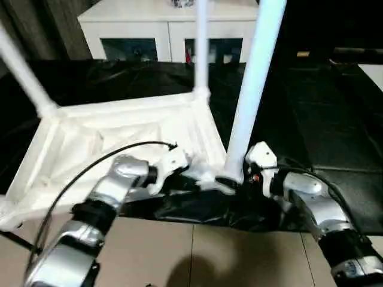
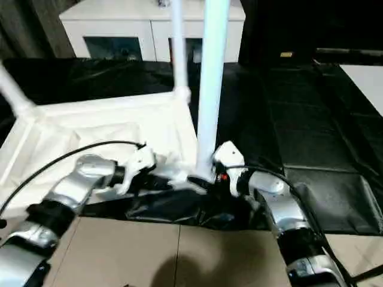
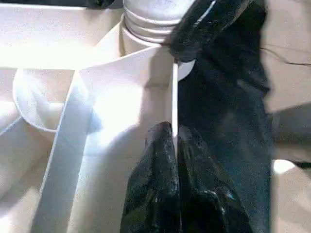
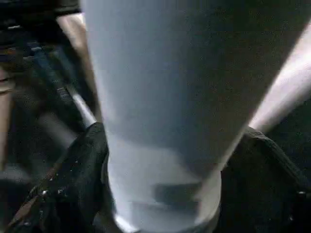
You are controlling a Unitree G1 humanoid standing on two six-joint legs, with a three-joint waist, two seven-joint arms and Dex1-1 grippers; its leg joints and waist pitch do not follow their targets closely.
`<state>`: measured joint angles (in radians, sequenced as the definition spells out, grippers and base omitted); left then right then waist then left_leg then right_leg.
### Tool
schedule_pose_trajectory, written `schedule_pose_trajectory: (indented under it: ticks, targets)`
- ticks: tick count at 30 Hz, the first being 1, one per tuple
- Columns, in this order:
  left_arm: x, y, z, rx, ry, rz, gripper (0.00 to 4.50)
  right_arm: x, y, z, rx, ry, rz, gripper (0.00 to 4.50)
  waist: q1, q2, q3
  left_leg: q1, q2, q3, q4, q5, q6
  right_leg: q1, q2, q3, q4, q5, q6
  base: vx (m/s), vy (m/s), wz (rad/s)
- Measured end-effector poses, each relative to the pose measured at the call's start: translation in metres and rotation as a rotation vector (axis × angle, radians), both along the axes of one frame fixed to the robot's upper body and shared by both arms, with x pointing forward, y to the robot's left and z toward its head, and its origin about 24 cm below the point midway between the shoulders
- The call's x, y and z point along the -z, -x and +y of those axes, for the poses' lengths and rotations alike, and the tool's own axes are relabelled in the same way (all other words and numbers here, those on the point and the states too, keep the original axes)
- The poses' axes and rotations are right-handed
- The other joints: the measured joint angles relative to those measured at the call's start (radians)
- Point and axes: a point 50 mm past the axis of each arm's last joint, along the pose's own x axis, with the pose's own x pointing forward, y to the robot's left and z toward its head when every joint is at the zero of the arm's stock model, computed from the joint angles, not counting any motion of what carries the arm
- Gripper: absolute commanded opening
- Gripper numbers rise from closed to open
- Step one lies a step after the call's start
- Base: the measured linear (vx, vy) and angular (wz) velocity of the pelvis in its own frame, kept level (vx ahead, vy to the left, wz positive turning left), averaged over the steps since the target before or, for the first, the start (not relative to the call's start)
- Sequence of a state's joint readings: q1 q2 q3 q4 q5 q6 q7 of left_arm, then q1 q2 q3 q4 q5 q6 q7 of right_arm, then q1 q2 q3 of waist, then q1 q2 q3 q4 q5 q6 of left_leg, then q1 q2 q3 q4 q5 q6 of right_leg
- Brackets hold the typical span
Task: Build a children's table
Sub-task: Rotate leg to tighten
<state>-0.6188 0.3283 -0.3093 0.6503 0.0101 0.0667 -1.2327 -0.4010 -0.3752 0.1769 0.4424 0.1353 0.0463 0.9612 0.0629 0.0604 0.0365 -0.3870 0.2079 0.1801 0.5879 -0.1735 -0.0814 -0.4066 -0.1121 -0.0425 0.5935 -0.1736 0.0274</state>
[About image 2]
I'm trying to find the white plastic table top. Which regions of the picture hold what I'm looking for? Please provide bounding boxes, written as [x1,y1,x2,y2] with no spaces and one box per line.
[0,89,210,219]

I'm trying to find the black mat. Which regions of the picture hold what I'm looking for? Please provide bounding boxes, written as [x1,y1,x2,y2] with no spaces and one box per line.
[0,56,383,237]

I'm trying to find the white cabinet with glass doors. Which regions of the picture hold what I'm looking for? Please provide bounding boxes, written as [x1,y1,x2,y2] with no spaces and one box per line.
[59,0,246,63]

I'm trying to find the white flat board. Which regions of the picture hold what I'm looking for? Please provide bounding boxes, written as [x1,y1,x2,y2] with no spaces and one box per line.
[339,64,383,117]

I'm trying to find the grey curtain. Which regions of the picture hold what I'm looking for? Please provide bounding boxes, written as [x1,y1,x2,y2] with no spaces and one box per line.
[0,0,75,60]

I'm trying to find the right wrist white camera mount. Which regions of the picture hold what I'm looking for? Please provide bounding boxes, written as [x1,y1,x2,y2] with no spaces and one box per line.
[211,141,249,198]

